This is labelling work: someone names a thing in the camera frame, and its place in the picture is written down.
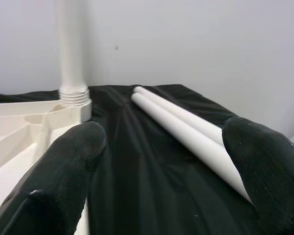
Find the black tablecloth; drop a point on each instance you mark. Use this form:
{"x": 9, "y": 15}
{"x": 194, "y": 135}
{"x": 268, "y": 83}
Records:
{"x": 149, "y": 171}

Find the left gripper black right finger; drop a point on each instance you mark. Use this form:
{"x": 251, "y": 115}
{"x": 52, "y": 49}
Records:
{"x": 272, "y": 176}

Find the white plastic table top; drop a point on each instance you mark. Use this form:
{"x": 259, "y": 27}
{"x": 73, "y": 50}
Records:
{"x": 9, "y": 151}

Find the white plastic table leg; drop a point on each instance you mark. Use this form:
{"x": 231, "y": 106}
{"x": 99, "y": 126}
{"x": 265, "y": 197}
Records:
{"x": 186, "y": 134}
{"x": 181, "y": 109}
{"x": 72, "y": 49}

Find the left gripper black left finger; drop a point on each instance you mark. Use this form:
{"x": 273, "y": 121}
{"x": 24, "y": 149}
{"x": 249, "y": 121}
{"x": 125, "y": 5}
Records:
{"x": 51, "y": 183}

